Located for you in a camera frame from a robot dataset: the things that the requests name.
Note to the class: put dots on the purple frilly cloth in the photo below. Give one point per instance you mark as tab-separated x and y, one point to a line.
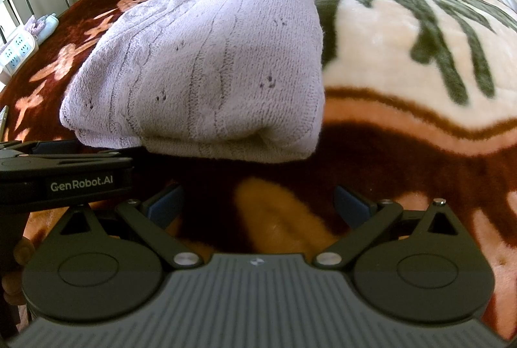
34	24

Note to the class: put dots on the floral plush blanket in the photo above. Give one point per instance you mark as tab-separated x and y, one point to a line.
404	69

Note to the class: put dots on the white cabinet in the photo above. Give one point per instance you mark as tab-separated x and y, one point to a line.
10	8

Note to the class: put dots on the light blue bottle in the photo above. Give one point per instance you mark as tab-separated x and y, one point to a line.
49	26

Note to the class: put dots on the lilac knit sweater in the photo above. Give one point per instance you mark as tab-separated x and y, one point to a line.
202	69

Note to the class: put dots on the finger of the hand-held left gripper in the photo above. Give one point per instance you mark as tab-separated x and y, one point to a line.
60	158

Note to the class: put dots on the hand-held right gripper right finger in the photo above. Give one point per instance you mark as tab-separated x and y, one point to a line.
351	206

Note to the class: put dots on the person's left hand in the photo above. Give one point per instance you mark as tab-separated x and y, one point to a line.
25	251

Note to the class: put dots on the white power strip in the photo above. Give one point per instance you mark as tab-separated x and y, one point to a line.
18	49

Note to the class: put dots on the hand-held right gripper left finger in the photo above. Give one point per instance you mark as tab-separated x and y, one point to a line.
165	206

